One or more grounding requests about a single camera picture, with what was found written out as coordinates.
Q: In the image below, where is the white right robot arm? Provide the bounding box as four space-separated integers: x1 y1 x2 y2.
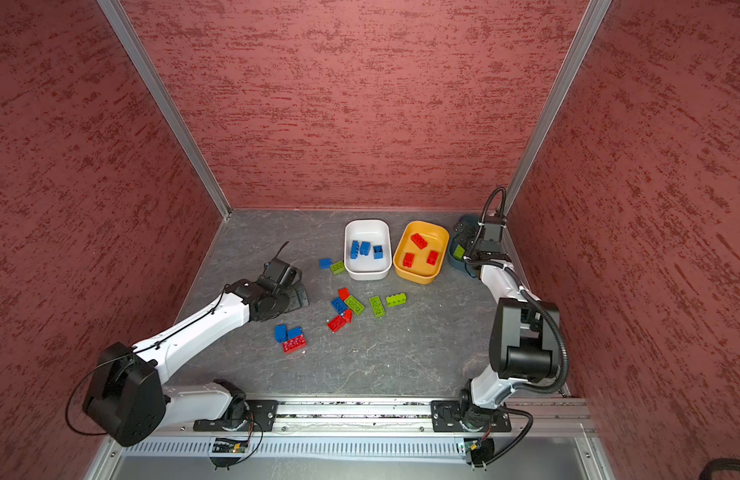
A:
461 223 570 417

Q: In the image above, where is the blue lego brick small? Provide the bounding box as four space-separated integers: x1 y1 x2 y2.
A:
287 327 303 340

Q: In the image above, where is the yellow plastic container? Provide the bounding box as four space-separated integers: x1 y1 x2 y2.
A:
393 220 450 285

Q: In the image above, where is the aluminium corner post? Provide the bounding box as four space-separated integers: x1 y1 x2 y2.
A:
505 0 612 214
97 0 233 221

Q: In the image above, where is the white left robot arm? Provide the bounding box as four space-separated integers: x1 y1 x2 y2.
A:
81 258 309 447

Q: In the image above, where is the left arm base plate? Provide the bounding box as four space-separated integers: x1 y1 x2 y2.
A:
193 399 279 434

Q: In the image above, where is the aluminium front rail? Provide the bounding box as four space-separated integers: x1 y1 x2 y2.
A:
248 396 597 437

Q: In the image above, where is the black cable bottom right corner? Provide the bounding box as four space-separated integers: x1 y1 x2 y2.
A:
698 457 740 480

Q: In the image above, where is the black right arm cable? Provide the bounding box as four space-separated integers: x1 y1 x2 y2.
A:
465 186 570 395

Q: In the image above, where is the dark teal plastic container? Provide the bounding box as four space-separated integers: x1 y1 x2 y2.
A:
447 214 483 279

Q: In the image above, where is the aluminium left corner post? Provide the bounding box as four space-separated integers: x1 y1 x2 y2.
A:
97 0 233 221

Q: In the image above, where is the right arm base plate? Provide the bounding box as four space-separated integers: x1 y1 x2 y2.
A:
430 400 512 434

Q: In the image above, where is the green lego brick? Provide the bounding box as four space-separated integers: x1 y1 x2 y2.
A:
369 296 386 318
453 245 465 260
330 261 346 275
386 293 407 307
344 295 366 315

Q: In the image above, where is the green lego brick tilted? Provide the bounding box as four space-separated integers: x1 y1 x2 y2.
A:
344 295 366 315

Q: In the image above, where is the white slotted cable duct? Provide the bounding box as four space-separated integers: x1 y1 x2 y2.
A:
123 435 466 463

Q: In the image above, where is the white plastic container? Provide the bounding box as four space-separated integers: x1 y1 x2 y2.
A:
344 219 392 281

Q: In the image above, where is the aluminium right corner post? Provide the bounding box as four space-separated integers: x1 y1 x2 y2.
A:
505 0 612 214

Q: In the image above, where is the green lego brick upright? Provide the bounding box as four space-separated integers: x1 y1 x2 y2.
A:
369 296 386 318

